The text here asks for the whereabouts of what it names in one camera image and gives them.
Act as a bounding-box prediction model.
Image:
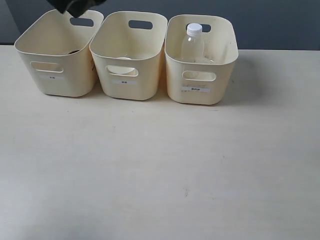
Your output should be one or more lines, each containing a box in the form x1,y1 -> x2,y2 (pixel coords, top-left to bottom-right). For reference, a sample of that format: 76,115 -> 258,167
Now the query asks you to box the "cream bin right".
164,14 -> 239,105

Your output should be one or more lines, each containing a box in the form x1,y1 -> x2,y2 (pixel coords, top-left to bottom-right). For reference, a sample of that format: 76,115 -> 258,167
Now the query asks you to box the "cream bin left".
14,10 -> 104,98

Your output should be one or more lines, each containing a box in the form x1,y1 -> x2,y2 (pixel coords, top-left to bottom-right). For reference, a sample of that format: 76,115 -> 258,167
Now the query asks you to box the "clear bottle white cap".
181,23 -> 205,63

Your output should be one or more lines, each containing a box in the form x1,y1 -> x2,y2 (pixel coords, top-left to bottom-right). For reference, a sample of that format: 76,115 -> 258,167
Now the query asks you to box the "white paper cup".
106,56 -> 136,76

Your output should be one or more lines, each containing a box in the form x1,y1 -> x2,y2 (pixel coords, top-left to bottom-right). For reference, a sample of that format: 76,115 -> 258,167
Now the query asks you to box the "cream bin middle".
89,11 -> 168,101

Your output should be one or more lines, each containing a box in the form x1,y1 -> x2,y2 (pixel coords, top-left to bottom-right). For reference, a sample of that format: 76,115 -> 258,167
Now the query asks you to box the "cream bin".
14,10 -> 104,98
89,11 -> 168,101
164,14 -> 239,105

